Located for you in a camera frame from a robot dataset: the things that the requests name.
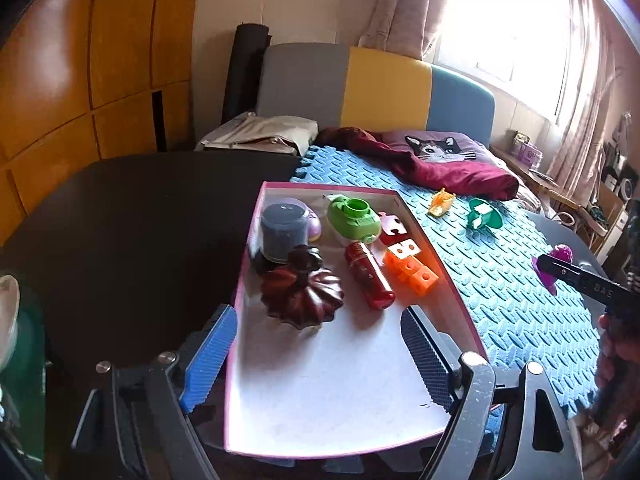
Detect wooden side desk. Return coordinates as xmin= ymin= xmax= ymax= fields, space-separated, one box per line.
xmin=490 ymin=145 xmax=581 ymax=211

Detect red toy bottle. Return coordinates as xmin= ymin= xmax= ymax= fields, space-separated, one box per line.
xmin=344 ymin=241 xmax=396 ymax=311

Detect black and silver speaker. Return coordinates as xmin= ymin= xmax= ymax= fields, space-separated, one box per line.
xmin=600 ymin=140 xmax=640 ymax=211

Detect grey cup with black base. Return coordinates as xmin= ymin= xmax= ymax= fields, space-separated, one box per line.
xmin=252 ymin=200 xmax=310 ymax=275

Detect green disc toy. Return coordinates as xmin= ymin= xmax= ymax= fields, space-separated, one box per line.
xmin=467 ymin=198 xmax=505 ymax=231

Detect orange plastic toy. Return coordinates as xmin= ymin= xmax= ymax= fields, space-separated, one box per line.
xmin=428 ymin=188 xmax=455 ymax=218

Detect orange wooden wardrobe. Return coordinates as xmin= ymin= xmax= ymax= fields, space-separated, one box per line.
xmin=0 ymin=0 xmax=203 ymax=243

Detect pink patterned long curtain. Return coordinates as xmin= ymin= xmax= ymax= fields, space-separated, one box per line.
xmin=545 ymin=0 xmax=623 ymax=211

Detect person's right forearm floral sleeve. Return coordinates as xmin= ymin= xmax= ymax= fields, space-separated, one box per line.
xmin=590 ymin=362 xmax=640 ymax=463

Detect orange linking cubes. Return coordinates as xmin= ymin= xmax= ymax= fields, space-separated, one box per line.
xmin=382 ymin=239 xmax=440 ymax=297

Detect green round toy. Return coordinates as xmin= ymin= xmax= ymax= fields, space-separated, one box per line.
xmin=325 ymin=195 xmax=383 ymax=246

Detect beige cloth bag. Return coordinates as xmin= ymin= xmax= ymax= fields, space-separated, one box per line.
xmin=195 ymin=112 xmax=320 ymax=157

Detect person's right hand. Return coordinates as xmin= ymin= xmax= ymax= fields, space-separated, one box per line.
xmin=598 ymin=311 xmax=640 ymax=377

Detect dark brown pumpkin ornament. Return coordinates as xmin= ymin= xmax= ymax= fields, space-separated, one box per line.
xmin=260 ymin=245 xmax=346 ymax=332

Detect white tray with pink rim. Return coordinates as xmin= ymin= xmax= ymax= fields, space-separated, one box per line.
xmin=223 ymin=181 xmax=490 ymax=461

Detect maroon blanket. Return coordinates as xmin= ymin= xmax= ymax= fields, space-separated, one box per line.
xmin=317 ymin=126 xmax=520 ymax=201

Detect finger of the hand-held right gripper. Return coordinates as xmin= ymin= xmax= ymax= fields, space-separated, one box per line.
xmin=537 ymin=255 xmax=640 ymax=307

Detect black rolled mat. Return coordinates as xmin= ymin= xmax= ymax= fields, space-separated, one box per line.
xmin=221 ymin=22 xmax=271 ymax=126

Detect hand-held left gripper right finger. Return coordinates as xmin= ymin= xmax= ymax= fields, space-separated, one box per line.
xmin=400 ymin=305 xmax=587 ymax=480

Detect grey yellow blue headboard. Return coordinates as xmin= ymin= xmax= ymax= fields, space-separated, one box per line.
xmin=256 ymin=42 xmax=496 ymax=149

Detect purple cat pillow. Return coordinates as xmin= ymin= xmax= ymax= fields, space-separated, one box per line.
xmin=382 ymin=130 xmax=496 ymax=166

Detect blue foam puzzle mat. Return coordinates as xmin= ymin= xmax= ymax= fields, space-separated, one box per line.
xmin=289 ymin=145 xmax=608 ymax=463

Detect purple storage box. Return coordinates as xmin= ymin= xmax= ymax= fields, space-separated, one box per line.
xmin=510 ymin=131 xmax=544 ymax=169

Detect green plastic object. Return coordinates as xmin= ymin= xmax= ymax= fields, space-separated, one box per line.
xmin=0 ymin=274 xmax=47 ymax=463

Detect magenta plastic toy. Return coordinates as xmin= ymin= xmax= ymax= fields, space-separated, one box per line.
xmin=531 ymin=243 xmax=576 ymax=296

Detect window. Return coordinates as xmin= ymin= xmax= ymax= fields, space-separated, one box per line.
xmin=435 ymin=0 xmax=576 ymax=126

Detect pink patterned short curtain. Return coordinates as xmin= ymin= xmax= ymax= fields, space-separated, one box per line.
xmin=360 ymin=0 xmax=456 ymax=64

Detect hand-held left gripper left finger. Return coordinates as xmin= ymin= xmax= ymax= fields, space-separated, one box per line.
xmin=70 ymin=304 xmax=238 ymax=480

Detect red and white puzzle piece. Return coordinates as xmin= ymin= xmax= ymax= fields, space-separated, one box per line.
xmin=378 ymin=211 xmax=410 ymax=247

